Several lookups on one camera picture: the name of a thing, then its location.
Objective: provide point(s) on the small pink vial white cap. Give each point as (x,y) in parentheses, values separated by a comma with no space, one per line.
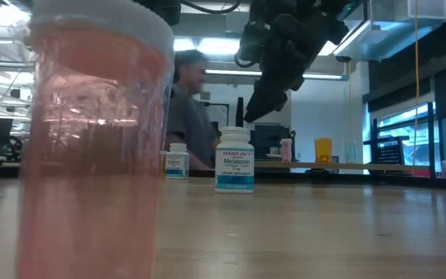
(286,149)
(91,155)

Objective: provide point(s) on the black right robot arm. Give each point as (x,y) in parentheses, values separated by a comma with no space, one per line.
(339,5)

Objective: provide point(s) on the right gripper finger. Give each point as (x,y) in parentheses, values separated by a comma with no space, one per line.
(273,97)

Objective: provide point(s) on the person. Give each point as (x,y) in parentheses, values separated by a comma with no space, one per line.
(190,116)

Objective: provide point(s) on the grey ceiling box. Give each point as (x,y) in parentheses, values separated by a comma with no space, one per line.
(230,25)

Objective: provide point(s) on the white melatonin supplement bottle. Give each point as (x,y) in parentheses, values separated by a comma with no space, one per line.
(234,159)
(177,160)

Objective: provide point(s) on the black background gantry frame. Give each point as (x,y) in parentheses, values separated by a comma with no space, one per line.
(223,104)

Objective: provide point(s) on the long ceiling light strip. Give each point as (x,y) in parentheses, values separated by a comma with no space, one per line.
(227,72)
(323,76)

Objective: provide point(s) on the wooden shelf black frame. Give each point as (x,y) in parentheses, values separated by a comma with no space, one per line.
(343,166)

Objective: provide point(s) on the black background monitor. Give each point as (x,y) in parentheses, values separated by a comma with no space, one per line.
(271,135)

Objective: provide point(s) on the black mesh panel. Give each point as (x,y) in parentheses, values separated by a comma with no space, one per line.
(391,155)

